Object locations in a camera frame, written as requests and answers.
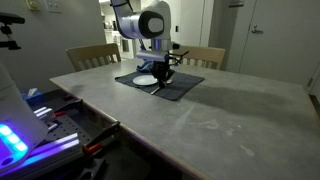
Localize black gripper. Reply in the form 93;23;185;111
149;60;176;89

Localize silver metal spoon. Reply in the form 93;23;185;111
150;79;174;96

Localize white robot base blue light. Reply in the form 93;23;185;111
0;61;50;168

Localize round white plate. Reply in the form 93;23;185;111
132;74;159;87

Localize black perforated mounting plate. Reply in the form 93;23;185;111
33;96;98;152

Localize dark grey fabric placemat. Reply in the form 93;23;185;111
114;68;205;102

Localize blue folded cloth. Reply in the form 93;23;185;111
136;60;153;73

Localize light wooden slatted chair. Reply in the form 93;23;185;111
65;42;122;73
175;45;227;71

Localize black orange bar clamp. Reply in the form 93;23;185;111
52;98;83;118
82;121;121;156

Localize small silver metal blocks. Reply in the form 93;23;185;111
33;106;60;132

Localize white room door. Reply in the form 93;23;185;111
238;0;320;88

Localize blue tissue box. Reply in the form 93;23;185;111
20;87;44;102

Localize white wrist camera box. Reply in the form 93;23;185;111
135;49;171;63

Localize thin black camera cable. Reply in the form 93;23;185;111
166;49;190;67

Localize metal lever door handle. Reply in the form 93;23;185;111
250;24;265;35

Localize grey wall sign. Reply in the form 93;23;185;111
228;0;247;8

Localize aluminium extrusion rail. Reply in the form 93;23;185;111
0;132;83;180

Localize white light switch plate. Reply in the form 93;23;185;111
44;0;64;14

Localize yellow wall plate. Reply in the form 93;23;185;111
25;0;41;11

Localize black camera on tripod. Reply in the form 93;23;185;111
0;12;26;52

